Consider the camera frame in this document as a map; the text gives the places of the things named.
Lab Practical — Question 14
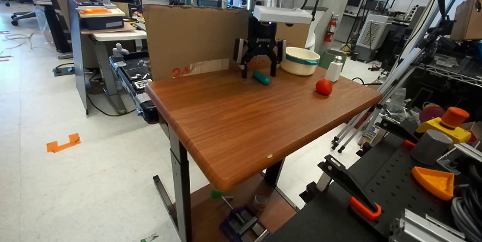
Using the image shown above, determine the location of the teal oblong object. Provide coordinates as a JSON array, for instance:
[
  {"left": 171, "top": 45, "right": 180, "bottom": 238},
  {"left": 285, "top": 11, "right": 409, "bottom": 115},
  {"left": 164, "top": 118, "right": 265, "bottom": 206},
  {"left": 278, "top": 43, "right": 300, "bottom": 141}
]
[{"left": 252, "top": 70, "right": 272, "bottom": 86}]

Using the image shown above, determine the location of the red fire extinguisher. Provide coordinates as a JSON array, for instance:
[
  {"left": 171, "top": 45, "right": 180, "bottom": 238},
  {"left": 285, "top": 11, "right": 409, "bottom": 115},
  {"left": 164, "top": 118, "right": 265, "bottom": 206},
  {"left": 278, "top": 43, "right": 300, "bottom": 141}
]
[{"left": 324, "top": 13, "right": 339, "bottom": 43}]

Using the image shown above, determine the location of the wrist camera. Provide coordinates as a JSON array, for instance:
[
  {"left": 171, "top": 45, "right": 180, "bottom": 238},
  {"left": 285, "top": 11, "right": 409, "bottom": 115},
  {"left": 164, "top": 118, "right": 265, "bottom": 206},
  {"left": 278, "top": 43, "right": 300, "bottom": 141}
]
[{"left": 253, "top": 5, "right": 313, "bottom": 25}]

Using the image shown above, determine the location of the red tomato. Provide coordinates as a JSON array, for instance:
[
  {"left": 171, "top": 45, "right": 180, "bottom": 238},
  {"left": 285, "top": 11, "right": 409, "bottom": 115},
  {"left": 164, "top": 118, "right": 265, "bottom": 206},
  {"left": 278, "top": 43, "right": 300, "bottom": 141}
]
[{"left": 315, "top": 78, "right": 334, "bottom": 96}]

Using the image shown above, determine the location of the cardboard sheet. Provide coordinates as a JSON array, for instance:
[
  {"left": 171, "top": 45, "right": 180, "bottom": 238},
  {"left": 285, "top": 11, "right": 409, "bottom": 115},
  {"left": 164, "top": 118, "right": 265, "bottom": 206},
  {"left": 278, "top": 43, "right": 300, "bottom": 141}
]
[{"left": 143, "top": 4, "right": 311, "bottom": 81}]

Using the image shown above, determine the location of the white air cooler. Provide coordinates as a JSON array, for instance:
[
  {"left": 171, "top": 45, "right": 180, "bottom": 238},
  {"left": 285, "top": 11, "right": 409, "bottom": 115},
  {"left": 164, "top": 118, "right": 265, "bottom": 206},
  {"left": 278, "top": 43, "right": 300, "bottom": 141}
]
[{"left": 355, "top": 14, "right": 395, "bottom": 62}]

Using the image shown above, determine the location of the cardboard box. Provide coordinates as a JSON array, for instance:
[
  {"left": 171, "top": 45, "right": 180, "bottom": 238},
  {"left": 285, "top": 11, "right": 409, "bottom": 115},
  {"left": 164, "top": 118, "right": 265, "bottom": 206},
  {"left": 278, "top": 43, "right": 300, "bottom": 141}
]
[{"left": 450, "top": 0, "right": 482, "bottom": 41}]

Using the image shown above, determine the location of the wire shelf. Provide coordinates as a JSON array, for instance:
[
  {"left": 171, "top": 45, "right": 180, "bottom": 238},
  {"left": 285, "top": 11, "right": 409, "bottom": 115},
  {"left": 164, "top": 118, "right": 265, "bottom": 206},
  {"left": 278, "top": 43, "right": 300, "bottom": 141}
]
[{"left": 413, "top": 55, "right": 482, "bottom": 89}]

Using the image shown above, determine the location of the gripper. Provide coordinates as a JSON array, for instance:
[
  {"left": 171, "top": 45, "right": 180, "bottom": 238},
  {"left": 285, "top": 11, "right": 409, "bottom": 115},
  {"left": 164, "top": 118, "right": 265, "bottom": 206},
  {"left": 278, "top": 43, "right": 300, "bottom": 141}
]
[{"left": 233, "top": 16, "right": 287, "bottom": 80}]

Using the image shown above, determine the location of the white shaker bottle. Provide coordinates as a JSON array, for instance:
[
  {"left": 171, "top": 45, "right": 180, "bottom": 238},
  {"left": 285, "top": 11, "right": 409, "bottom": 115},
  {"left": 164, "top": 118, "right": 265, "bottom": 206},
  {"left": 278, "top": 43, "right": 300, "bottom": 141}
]
[{"left": 324, "top": 55, "right": 344, "bottom": 83}]

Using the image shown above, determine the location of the yellow block with orange cylinder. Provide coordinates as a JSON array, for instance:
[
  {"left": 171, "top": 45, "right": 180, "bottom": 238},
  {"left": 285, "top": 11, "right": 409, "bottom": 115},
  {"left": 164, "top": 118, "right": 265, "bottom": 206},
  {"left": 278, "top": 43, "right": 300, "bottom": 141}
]
[{"left": 416, "top": 107, "right": 473, "bottom": 145}]

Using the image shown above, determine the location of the blue bench vise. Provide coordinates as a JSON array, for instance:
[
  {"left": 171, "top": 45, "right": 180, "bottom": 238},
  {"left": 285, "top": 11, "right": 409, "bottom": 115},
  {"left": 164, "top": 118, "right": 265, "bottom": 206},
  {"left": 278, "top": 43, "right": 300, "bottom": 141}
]
[{"left": 220, "top": 196, "right": 270, "bottom": 242}]

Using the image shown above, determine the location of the black equipment case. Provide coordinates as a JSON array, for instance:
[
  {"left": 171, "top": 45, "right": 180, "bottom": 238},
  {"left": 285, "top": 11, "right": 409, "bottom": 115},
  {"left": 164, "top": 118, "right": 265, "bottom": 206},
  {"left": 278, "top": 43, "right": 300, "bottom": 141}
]
[{"left": 109, "top": 51, "right": 160, "bottom": 124}]

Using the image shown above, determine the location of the aluminium rail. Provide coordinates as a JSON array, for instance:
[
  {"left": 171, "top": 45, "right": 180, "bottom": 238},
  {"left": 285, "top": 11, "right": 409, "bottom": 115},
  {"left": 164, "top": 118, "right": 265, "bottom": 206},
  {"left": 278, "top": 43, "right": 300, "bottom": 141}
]
[{"left": 389, "top": 208, "right": 468, "bottom": 242}]

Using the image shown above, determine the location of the white bowl with teal band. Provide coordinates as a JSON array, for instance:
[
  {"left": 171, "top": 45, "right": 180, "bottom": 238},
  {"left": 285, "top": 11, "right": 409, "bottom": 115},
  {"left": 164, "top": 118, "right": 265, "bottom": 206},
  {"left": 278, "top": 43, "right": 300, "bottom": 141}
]
[{"left": 280, "top": 47, "right": 321, "bottom": 77}]

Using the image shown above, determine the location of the green bin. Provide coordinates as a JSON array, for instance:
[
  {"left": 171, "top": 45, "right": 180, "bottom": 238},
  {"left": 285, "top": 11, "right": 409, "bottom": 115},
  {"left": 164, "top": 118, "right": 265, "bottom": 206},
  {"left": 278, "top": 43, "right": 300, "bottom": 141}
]
[{"left": 319, "top": 49, "right": 348, "bottom": 70}]

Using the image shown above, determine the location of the orange wedge block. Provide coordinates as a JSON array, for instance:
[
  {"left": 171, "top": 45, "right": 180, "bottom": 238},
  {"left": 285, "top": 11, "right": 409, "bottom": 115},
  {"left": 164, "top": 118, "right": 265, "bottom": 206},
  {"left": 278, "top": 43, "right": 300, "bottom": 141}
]
[{"left": 411, "top": 166, "right": 455, "bottom": 201}]

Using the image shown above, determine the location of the grey partition panel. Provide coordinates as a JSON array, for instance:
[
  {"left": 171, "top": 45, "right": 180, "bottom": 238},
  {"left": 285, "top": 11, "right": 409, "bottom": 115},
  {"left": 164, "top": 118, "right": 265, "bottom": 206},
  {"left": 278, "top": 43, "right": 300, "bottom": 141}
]
[{"left": 66, "top": 0, "right": 90, "bottom": 116}]

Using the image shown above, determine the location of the white spray bottle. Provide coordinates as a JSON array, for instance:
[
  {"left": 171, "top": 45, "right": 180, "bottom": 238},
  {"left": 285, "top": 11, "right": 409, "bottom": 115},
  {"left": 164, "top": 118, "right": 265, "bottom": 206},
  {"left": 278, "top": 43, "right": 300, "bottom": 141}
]
[{"left": 112, "top": 43, "right": 130, "bottom": 62}]

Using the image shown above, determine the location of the coil of grey cable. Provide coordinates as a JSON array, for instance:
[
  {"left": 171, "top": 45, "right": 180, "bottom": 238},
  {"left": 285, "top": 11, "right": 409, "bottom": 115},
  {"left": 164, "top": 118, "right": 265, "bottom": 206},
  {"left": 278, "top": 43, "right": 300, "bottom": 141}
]
[{"left": 451, "top": 185, "right": 482, "bottom": 242}]

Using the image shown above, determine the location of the grey standing desk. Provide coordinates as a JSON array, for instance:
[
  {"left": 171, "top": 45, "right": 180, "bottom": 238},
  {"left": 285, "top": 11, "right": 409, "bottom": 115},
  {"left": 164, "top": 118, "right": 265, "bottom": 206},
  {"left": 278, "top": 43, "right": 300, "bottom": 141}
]
[{"left": 77, "top": 5, "right": 148, "bottom": 115}]

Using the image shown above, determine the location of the black clamp with orange grip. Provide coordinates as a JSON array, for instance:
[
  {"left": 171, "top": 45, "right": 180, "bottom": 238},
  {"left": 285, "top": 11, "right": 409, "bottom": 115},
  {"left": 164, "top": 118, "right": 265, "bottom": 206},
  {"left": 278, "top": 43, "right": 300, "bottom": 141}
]
[{"left": 317, "top": 154, "right": 382, "bottom": 221}]

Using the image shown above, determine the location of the grey cylinder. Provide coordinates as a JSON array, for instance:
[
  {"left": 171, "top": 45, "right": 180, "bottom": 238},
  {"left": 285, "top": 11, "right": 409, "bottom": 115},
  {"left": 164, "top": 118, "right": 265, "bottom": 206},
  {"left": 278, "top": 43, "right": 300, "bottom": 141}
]
[{"left": 410, "top": 129, "right": 453, "bottom": 165}]

